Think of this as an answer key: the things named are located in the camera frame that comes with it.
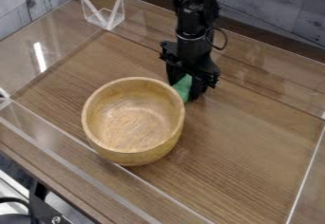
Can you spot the black table frame bracket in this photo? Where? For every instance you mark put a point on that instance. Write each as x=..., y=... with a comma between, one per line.
x=45, y=213

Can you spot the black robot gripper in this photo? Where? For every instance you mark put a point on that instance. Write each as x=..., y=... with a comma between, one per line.
x=189, y=57

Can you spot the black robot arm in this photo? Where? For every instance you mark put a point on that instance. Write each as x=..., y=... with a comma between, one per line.
x=196, y=16

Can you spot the green rectangular stick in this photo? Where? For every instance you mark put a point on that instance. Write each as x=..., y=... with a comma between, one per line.
x=182, y=87

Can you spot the clear acrylic tray wall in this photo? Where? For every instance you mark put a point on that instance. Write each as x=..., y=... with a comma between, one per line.
x=249, y=163

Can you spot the round wooden bowl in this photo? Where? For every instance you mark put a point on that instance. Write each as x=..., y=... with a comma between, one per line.
x=133, y=120

